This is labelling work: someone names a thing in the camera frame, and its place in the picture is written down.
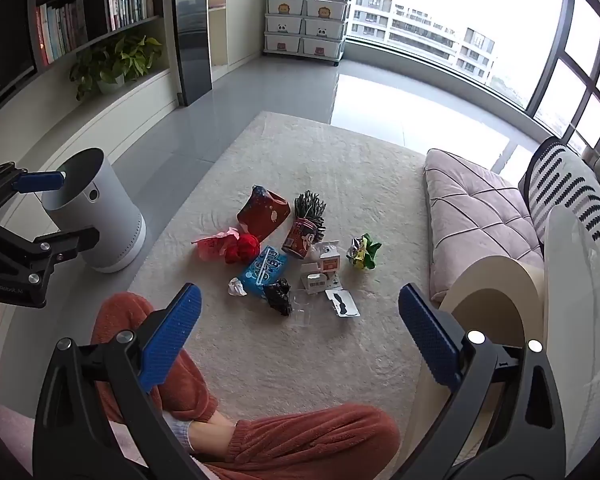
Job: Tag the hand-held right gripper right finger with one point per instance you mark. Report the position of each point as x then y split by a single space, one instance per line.
427 335

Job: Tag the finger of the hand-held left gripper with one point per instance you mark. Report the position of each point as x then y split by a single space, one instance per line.
40 182
75 240

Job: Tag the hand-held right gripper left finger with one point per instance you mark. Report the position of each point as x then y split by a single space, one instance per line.
172 335

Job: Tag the grey cylindrical trash bin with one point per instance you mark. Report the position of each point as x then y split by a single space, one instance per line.
110 210

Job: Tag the white tissue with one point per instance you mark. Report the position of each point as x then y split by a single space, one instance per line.
236 288

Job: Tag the white card with black shape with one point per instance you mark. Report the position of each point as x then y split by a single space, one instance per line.
342 304

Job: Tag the pink paper bag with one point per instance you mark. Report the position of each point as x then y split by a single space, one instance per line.
212 245

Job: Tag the green silver snack wrapper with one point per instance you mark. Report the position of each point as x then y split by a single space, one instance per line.
364 252

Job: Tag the blue packet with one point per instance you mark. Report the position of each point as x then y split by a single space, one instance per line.
264 270

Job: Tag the black plastic bag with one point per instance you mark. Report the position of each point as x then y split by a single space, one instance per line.
278 297

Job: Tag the white small box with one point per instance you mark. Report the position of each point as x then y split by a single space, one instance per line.
317 280

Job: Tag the clear plastic wrapper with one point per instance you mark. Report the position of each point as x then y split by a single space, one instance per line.
305 310

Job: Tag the dark red snack bag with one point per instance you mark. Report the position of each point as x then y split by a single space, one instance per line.
262 215

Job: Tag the red patterned cup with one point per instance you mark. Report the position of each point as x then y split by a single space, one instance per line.
297 242

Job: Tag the person's left leg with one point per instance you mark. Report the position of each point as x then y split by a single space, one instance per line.
125 310

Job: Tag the white curved low cabinet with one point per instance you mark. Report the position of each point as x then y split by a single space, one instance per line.
80 120

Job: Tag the pink quilted floor cushion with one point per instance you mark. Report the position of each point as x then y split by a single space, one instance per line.
470 210

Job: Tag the green potted plant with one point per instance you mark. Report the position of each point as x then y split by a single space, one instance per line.
115 60

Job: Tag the row of books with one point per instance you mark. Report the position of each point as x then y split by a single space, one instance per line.
60 30
130 5

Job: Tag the beige rug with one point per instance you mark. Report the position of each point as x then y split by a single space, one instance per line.
330 185

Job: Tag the black white patterned sofa cover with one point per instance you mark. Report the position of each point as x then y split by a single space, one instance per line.
575 185

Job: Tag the dark glossy column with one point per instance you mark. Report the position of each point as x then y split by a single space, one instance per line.
192 35

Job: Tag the white open shelf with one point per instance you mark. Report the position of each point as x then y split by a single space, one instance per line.
220 35

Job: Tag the apartment building outside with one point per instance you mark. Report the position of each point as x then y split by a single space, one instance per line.
420 35

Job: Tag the white animal print drawer cabinet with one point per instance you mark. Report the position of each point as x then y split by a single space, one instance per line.
307 20

